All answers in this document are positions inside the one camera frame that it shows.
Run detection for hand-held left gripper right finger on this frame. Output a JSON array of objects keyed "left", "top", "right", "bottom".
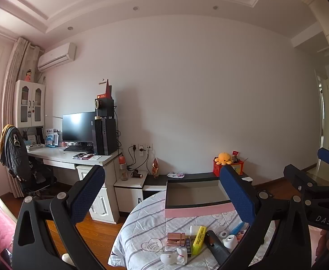
[{"left": 218, "top": 164, "right": 313, "bottom": 270}]

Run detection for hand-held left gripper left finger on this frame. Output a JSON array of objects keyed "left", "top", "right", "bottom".
[{"left": 11, "top": 164, "right": 109, "bottom": 270}]

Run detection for pink storage box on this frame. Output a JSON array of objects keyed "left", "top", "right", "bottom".
[{"left": 164, "top": 178, "right": 236, "bottom": 219}]

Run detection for white plug-in repellent heater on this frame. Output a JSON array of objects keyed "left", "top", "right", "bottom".
[{"left": 222, "top": 234, "right": 239, "bottom": 253}]

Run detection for black remote control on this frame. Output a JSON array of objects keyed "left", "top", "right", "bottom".
[{"left": 205, "top": 230, "right": 232, "bottom": 265}]

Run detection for yellow highlighter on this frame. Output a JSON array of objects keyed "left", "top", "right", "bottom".
[{"left": 191, "top": 226, "right": 207, "bottom": 255}]

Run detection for white rabbit block figure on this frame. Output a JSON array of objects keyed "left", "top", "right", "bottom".
[{"left": 160, "top": 247, "right": 188, "bottom": 265}]

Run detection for person's right hand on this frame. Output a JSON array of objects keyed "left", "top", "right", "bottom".
[{"left": 316, "top": 229, "right": 329, "bottom": 263}]

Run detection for red printed box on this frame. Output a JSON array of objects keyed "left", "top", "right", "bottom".
[{"left": 213, "top": 159, "right": 244, "bottom": 178}]

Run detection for orange octopus plush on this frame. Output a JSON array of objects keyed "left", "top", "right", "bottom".
[{"left": 214, "top": 152, "right": 234, "bottom": 166}]

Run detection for white nightstand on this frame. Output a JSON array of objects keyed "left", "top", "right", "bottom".
[{"left": 113, "top": 170, "right": 149, "bottom": 213}]

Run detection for clear bottle orange cap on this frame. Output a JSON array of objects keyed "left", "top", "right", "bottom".
[{"left": 119, "top": 154, "right": 129, "bottom": 181}]

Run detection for white desk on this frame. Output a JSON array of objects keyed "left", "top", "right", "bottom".
[{"left": 27, "top": 146, "right": 123, "bottom": 225}]

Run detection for black keyboard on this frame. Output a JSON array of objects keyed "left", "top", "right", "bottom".
[{"left": 64, "top": 145, "right": 94, "bottom": 152}]

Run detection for black office chair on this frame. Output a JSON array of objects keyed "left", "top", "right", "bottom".
[{"left": 1, "top": 124, "right": 58, "bottom": 200}]

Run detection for striped white quilt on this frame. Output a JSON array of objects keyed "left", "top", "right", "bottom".
[{"left": 108, "top": 184, "right": 317, "bottom": 270}]

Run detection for black computer tower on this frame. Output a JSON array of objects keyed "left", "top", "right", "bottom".
[{"left": 93, "top": 117, "right": 117, "bottom": 156}]

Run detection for blue white box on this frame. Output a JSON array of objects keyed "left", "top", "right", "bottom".
[{"left": 45, "top": 128, "right": 59, "bottom": 148}]

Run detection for black white low cabinet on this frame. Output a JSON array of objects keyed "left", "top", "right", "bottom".
[{"left": 142, "top": 171, "right": 255, "bottom": 203}]

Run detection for black computer monitor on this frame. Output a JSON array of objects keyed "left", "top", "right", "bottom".
[{"left": 62, "top": 112, "right": 97, "bottom": 147}]

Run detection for black gold cosmetic tube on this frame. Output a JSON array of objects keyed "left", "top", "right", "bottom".
[{"left": 184, "top": 235, "right": 193, "bottom": 257}]

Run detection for rose gold lighter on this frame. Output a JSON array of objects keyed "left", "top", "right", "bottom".
[{"left": 166, "top": 232, "right": 186, "bottom": 246}]

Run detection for dark printed jacket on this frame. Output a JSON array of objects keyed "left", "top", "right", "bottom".
[{"left": 0, "top": 124, "right": 31, "bottom": 180}]

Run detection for black box with dial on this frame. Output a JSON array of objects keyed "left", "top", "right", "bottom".
[{"left": 94, "top": 98, "right": 115, "bottom": 119}]

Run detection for red triangular box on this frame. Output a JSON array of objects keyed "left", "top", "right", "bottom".
[{"left": 98, "top": 79, "right": 113, "bottom": 99}]

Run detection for white glass-door cabinet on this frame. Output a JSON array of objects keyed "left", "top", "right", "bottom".
[{"left": 14, "top": 79, "right": 46, "bottom": 128}]

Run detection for white air conditioner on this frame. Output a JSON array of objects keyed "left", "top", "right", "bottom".
[{"left": 37, "top": 42, "right": 77, "bottom": 72}]

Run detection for beige curtain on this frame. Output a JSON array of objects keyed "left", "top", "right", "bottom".
[{"left": 0, "top": 36, "right": 41, "bottom": 199}]

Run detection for white wall outlets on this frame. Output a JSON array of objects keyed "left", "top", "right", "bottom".
[{"left": 131, "top": 143, "right": 154, "bottom": 156}]

